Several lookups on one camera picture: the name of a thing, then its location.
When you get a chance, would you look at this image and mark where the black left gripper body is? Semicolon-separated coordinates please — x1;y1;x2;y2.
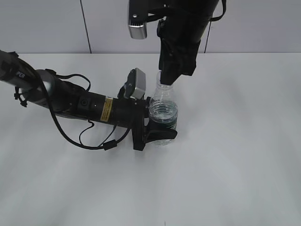
112;98;149;151

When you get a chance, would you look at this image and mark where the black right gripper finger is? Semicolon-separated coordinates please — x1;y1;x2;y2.
159;54;182;85
181;56;196;76

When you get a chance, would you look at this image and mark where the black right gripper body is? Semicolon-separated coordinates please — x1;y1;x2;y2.
156;0;218;77

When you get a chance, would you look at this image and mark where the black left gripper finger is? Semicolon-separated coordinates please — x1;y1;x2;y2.
143;122;178;146
144;97;151;115

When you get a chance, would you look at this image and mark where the clear Cestbon water bottle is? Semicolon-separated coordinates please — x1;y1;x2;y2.
148;72;179;146

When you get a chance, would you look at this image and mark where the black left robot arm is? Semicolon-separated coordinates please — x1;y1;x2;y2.
0;51;177;151

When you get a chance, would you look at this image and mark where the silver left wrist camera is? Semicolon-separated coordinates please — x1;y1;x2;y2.
118;68;146;100

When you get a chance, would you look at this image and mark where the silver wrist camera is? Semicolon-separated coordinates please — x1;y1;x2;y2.
127;0;164;40
118;68;146;100

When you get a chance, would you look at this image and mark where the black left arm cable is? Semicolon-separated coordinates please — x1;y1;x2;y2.
39;74;131;152

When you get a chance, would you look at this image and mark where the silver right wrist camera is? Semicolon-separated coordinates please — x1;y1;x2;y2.
127;0;164;40

